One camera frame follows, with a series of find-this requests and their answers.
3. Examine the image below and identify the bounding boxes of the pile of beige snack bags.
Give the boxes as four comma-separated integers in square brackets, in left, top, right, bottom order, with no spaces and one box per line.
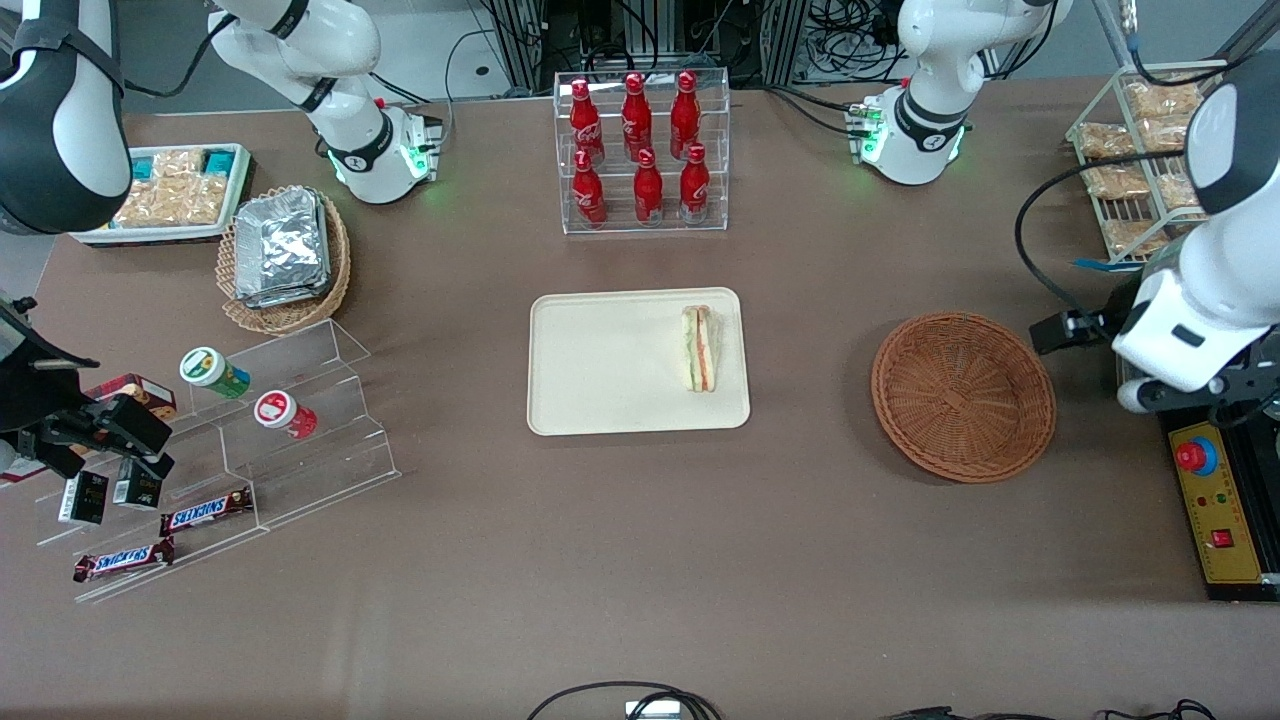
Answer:
[112,150,229,228]

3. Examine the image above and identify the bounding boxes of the black machine yellow control panel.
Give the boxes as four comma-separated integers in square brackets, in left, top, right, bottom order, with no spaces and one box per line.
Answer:
[1160,400,1280,603]

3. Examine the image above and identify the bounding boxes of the triangular sandwich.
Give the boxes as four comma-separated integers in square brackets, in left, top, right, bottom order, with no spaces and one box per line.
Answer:
[681,305,720,393]

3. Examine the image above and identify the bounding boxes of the green lid snack cup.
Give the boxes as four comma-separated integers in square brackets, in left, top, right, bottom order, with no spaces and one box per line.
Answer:
[179,346,253,400]

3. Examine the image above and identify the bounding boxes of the clear acrylic bottle rack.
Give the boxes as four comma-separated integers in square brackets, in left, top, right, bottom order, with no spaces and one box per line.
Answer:
[553,68,731,236]

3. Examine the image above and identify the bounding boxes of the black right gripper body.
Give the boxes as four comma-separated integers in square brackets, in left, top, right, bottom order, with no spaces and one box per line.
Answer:
[0,335,96,436]

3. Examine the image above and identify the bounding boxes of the light tan wicker basket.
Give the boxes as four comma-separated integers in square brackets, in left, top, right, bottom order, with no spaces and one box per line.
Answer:
[216,185,353,336]

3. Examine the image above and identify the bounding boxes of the cream plastic tray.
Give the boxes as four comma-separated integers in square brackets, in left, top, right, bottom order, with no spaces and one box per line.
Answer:
[527,287,752,438]

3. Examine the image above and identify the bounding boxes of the clear bag beige snacks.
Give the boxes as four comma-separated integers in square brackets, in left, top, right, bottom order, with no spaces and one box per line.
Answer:
[1127,76,1204,121]
[1084,162,1152,201]
[1155,172,1203,213]
[1103,217,1173,258]
[1143,115,1198,156]
[1077,121,1137,161]

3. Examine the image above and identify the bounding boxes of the brown snickers bar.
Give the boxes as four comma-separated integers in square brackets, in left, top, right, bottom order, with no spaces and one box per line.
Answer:
[160,486,255,538]
[72,538,177,584]

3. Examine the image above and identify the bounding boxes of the white rectangular snack tray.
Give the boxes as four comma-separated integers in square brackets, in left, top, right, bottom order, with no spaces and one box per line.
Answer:
[70,143,253,247]

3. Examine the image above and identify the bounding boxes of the red lid snack cup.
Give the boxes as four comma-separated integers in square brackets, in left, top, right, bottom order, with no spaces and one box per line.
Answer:
[253,390,319,440]

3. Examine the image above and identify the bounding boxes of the clear acrylic step stand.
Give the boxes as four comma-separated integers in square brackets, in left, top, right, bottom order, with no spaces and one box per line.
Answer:
[35,318,403,605]

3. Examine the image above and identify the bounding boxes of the aluminium frame post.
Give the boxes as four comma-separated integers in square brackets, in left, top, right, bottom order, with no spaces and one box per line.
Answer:
[490,0,546,91]
[760,0,811,86]

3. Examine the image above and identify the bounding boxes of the red cola bottle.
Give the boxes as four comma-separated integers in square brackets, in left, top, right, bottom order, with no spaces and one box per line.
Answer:
[679,143,711,224]
[669,70,702,161]
[621,72,654,163]
[633,148,665,227]
[569,78,607,169]
[571,148,608,229]

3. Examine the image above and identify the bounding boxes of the small black box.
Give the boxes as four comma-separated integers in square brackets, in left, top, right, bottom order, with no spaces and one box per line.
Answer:
[57,470,110,526]
[112,458,164,511]

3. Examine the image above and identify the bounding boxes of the dark brown wicker basket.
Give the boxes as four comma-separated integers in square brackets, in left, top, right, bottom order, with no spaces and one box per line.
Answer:
[870,311,1058,485]

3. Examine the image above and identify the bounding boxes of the tangled black cables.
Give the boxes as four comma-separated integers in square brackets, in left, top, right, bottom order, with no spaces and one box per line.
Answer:
[808,0,913,83]

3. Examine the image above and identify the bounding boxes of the silver foil packs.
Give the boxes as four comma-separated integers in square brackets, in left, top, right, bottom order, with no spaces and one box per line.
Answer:
[233,188,333,309]

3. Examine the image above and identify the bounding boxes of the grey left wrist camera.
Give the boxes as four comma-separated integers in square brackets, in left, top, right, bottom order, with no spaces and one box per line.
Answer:
[1117,378,1167,416]

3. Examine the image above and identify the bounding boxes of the white wire rack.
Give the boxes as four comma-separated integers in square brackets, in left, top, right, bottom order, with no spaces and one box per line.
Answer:
[1065,60,1241,266]

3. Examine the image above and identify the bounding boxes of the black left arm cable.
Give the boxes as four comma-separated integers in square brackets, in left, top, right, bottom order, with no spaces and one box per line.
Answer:
[1013,148,1196,333]

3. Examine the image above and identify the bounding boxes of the brown chocolate box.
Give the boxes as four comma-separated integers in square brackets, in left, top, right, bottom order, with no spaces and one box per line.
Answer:
[82,373,178,421]

